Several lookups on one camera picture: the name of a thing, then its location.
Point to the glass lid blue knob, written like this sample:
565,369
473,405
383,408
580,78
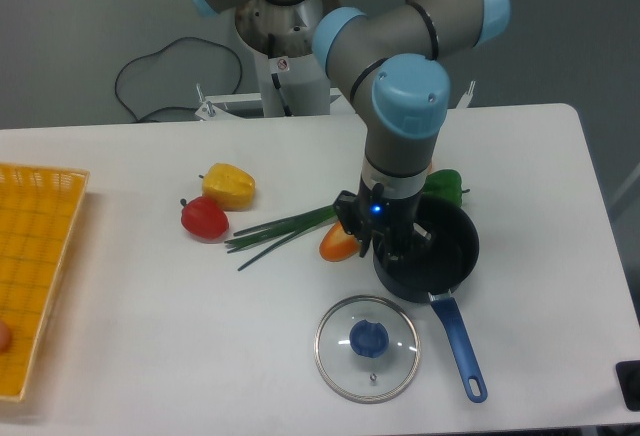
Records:
367,349

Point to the black device at table edge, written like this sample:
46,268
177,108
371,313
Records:
628,373

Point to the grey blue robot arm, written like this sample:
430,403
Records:
387,67

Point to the yellow bell pepper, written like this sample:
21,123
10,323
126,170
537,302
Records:
230,187

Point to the black pot blue handle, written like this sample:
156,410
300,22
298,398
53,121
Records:
446,248

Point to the yellow woven basket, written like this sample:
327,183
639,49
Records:
39,209

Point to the orange bread loaf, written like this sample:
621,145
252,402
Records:
337,245

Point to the green onion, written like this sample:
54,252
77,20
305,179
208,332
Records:
272,235

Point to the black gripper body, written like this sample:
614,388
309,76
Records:
390,221

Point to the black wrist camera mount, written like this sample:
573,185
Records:
347,209

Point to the green bell pepper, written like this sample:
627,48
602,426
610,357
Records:
445,184

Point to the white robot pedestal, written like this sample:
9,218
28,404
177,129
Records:
279,34

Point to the white table clamp bracket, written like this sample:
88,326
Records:
467,97

